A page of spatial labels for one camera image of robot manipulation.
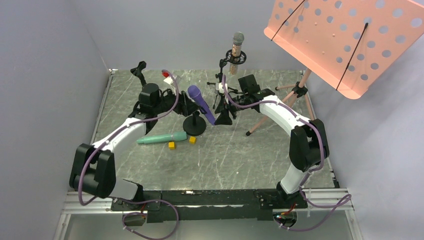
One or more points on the pink music stand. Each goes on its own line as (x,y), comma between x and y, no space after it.
(347,43)

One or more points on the teal microphone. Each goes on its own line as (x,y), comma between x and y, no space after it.
(171,137)

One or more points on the round-base mic stand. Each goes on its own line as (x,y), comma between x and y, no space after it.
(138,72)
(194,124)

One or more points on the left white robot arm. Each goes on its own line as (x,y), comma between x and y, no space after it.
(94,168)

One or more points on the yellow cube near teal mic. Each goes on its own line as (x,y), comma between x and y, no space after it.
(172,145)

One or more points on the rhinestone glitter microphone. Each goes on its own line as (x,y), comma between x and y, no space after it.
(238,39)

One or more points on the round-base mic stand front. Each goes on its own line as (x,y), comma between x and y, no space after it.
(194,124)

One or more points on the purple microphone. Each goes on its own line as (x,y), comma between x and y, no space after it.
(196,95)

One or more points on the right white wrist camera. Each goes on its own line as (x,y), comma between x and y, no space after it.
(220,88)

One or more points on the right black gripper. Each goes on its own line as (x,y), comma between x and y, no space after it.
(226,104)

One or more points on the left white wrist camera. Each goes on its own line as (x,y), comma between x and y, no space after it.
(172,80)

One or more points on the yellow cube near centre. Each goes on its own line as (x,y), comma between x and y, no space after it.
(192,139)

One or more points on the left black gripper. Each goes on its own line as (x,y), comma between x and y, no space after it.
(185,107)

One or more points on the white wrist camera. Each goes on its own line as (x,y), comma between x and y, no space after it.
(220,88)
(172,80)

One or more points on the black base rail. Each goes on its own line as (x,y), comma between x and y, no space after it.
(195,205)

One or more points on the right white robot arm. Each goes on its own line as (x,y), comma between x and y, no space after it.
(308,145)

